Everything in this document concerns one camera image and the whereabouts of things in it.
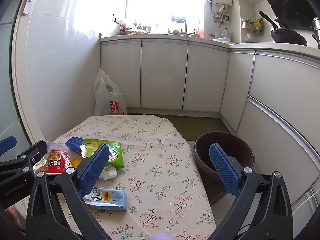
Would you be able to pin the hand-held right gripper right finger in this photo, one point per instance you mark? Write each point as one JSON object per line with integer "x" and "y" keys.
{"x": 223, "y": 172}

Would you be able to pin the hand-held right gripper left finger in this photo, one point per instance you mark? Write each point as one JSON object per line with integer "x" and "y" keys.
{"x": 93, "y": 173}

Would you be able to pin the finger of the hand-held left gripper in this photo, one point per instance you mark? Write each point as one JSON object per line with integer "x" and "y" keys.
{"x": 7, "y": 145}
{"x": 25, "y": 158}

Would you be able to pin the white tissue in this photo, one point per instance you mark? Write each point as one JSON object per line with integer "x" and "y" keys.
{"x": 108, "y": 173}

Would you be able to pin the brown plastic bin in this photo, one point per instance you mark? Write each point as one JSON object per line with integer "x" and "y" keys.
{"x": 240, "y": 150}

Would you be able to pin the green snack bag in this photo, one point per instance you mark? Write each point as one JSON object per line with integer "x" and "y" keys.
{"x": 115, "y": 152}

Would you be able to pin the light blue milk carton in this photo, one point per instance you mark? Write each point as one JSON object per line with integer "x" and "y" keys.
{"x": 110, "y": 200}

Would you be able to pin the red instant noodle cup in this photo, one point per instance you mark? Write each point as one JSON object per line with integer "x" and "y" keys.
{"x": 56, "y": 163}

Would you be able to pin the blue cardboard box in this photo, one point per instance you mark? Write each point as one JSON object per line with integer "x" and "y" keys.
{"x": 73, "y": 143}

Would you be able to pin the white cabinet drawer front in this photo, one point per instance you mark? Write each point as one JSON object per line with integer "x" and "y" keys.
{"x": 270, "y": 140}
{"x": 282, "y": 87}

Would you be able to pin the floral tablecloth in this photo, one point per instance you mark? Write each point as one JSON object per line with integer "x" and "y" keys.
{"x": 155, "y": 155}

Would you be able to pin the white plastic shopping bag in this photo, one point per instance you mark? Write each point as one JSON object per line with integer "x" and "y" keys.
{"x": 110, "y": 102}

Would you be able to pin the white cabinet door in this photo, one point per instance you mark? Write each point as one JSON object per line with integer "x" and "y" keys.
{"x": 163, "y": 75}
{"x": 205, "y": 77}
{"x": 121, "y": 62}
{"x": 236, "y": 90}

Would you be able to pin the pale purple cloth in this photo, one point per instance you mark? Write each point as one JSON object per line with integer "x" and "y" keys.
{"x": 162, "y": 237}

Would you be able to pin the white framed glass door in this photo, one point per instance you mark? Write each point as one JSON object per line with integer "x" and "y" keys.
{"x": 7, "y": 55}

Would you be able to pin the clear plastic bag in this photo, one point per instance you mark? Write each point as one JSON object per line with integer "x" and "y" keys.
{"x": 221, "y": 40}

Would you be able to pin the small clear food bag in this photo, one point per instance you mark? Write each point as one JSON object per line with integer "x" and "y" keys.
{"x": 247, "y": 38}

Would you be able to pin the clear bottle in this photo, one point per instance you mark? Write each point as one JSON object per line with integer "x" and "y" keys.
{"x": 226, "y": 33}

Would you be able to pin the red container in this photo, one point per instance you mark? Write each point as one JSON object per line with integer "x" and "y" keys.
{"x": 198, "y": 31}

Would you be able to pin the row of small jars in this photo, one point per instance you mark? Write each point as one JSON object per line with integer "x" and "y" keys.
{"x": 135, "y": 30}

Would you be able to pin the black wok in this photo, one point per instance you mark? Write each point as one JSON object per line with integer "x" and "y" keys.
{"x": 287, "y": 36}

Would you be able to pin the water heater pipes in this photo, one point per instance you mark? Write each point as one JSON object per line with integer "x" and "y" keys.
{"x": 216, "y": 17}

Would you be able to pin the blue and black rack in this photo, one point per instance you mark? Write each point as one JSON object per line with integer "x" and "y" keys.
{"x": 178, "y": 19}

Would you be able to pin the black range hood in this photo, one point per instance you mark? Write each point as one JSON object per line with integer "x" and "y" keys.
{"x": 287, "y": 5}

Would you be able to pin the window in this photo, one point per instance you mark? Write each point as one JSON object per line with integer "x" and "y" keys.
{"x": 162, "y": 0}

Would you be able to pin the wall rack with seasoning packets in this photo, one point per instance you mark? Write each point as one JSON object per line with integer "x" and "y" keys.
{"x": 252, "y": 26}

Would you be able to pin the black wall hook rack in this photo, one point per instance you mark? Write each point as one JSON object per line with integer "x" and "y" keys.
{"x": 115, "y": 19}

